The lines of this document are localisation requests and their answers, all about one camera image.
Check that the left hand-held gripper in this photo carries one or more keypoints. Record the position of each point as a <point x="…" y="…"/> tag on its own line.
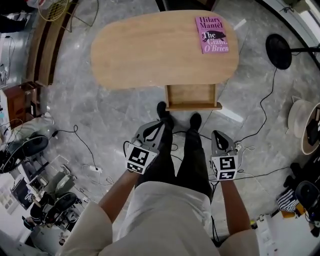
<point x="137" y="157"/>

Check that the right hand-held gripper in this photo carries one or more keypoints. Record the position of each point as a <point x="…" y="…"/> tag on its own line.
<point x="225" y="167"/>

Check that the wooden drawer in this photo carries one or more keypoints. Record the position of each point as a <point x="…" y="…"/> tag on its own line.
<point x="190" y="96"/>

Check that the person's right forearm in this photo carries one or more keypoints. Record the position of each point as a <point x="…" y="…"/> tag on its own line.
<point x="233" y="207"/>

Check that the person's left forearm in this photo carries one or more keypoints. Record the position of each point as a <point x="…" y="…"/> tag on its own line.
<point x="120" y="192"/>

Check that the oval wooden table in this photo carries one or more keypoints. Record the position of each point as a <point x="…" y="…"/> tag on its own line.
<point x="150" y="50"/>

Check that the white power strip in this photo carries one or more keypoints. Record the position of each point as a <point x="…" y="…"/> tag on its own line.
<point x="237" y="146"/>
<point x="96" y="169"/>

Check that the person's black left shoe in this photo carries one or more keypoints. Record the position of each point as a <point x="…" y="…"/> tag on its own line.
<point x="162" y="110"/>

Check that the person's black shoe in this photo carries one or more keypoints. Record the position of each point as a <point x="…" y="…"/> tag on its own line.
<point x="162" y="110"/>
<point x="195" y="121"/>

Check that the person's left leg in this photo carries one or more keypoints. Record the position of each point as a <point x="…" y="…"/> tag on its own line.
<point x="165" y="165"/>

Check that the person's leg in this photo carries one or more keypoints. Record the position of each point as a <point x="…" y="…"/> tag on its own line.
<point x="165" y="165"/>
<point x="192" y="160"/>

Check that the person's right leg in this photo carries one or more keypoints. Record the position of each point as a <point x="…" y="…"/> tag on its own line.
<point x="192" y="160"/>

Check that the person's black right shoe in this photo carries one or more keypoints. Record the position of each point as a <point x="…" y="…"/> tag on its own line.
<point x="195" y="121"/>

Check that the white round basket table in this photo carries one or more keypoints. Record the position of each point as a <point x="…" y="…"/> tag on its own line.
<point x="297" y="117"/>

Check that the person's white shirt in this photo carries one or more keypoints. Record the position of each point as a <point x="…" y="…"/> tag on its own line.
<point x="165" y="220"/>

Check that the striped cloth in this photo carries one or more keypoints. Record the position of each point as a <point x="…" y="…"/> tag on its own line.
<point x="287" y="201"/>

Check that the black office chair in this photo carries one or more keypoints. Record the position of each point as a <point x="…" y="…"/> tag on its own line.
<point x="306" y="193"/>
<point x="65" y="201"/>

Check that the black round stool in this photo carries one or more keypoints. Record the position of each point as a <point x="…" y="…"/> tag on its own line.
<point x="35" y="146"/>

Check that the pink book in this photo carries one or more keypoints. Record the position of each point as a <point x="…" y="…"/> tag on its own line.
<point x="212" y="25"/>

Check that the brown wooden cabinet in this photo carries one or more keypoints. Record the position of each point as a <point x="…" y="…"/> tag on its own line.
<point x="17" y="105"/>

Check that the wooden steps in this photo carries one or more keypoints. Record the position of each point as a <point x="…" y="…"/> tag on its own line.
<point x="42" y="50"/>

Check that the white window ledge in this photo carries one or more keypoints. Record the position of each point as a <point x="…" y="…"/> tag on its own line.
<point x="307" y="17"/>

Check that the black pedestal fan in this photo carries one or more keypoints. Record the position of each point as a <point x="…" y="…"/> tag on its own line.
<point x="278" y="51"/>

